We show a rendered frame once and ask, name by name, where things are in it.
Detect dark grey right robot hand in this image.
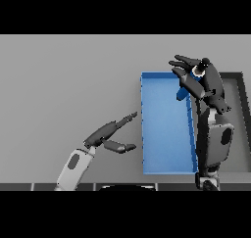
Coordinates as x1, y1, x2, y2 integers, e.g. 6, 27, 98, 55
168, 54, 232, 115

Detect blue bin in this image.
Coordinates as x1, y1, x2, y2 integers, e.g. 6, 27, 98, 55
139, 71, 200, 175

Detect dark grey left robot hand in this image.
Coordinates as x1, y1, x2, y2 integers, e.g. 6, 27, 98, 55
82, 111, 138, 155

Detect dark grey bin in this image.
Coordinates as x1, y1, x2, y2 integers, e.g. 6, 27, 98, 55
218, 71, 251, 173

